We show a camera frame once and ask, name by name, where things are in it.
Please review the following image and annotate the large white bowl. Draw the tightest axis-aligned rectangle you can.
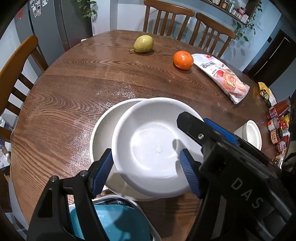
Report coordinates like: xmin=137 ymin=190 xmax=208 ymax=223
xmin=90 ymin=98 xmax=160 ymax=202

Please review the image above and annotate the yellow cap oil bottle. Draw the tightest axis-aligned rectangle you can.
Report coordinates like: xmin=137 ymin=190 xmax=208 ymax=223
xmin=279 ymin=115 xmax=290 ymax=130

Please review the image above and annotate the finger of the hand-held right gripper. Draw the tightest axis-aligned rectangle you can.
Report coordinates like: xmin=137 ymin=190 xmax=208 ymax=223
xmin=176 ymin=112 xmax=218 ymax=153
xmin=203 ymin=118 xmax=242 ymax=146

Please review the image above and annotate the orange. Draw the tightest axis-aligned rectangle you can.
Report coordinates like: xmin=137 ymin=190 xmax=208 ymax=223
xmin=173 ymin=50 xmax=194 ymax=70

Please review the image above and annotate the small white cup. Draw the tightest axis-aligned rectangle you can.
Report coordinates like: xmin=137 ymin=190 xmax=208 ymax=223
xmin=233 ymin=120 xmax=262 ymax=151

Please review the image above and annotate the group of photo magnets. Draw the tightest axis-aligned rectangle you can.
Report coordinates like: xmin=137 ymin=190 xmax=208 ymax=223
xmin=29 ymin=0 xmax=50 ymax=18

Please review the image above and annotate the red white packet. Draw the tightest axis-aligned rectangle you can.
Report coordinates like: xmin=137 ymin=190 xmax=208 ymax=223
xmin=276 ymin=141 xmax=289 ymax=152

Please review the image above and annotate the wooden chair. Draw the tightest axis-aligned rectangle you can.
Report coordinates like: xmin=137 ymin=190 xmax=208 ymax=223
xmin=188 ymin=13 xmax=236 ymax=58
xmin=0 ymin=35 xmax=49 ymax=139
xmin=143 ymin=0 xmax=195 ymax=37

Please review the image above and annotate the blue oval dish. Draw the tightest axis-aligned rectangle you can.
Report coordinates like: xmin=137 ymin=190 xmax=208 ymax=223
xmin=69 ymin=204 xmax=152 ymax=241

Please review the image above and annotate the grey refrigerator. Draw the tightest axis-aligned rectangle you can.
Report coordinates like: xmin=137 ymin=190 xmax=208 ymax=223
xmin=14 ymin=0 xmax=93 ymax=66

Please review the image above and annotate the yellow snack packet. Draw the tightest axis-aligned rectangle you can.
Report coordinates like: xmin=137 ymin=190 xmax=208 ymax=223
xmin=258 ymin=82 xmax=277 ymax=107

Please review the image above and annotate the white snack bag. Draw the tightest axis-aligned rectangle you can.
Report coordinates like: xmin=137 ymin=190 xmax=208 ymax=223
xmin=191 ymin=53 xmax=250 ymax=104

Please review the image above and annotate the green pear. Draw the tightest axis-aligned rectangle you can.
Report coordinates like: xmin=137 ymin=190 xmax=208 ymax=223
xmin=129 ymin=35 xmax=154 ymax=54

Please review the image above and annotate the wooden wall shelf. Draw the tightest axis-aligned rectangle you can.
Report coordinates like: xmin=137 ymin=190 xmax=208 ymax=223
xmin=201 ymin=0 xmax=262 ymax=26

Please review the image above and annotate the dark wooden door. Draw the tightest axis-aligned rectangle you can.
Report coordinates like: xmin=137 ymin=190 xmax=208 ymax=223
xmin=243 ymin=30 xmax=296 ymax=84

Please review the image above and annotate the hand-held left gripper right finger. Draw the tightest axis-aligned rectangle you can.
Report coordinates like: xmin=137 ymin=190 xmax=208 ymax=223
xmin=179 ymin=149 xmax=210 ymax=241

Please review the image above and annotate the medium white bowl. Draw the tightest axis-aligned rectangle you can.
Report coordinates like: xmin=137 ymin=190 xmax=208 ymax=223
xmin=111 ymin=97 xmax=205 ymax=199

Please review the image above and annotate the row of jars and bottles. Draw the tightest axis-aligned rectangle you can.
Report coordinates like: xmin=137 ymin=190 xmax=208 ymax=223
xmin=213 ymin=0 xmax=249 ymax=20

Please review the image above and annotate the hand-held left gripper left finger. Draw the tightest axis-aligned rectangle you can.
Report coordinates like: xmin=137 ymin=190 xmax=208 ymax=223
xmin=26 ymin=148 xmax=114 ymax=241

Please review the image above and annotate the small hanging vine plant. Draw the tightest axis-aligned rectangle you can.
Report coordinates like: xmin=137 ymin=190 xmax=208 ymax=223
xmin=231 ymin=0 xmax=263 ymax=42

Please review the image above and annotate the trailing green plant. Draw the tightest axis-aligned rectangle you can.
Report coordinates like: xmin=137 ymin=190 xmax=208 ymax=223
xmin=70 ymin=0 xmax=97 ymax=22

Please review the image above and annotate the large square patterned plate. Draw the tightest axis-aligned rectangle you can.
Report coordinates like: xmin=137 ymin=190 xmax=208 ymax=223
xmin=67 ymin=195 xmax=162 ymax=241

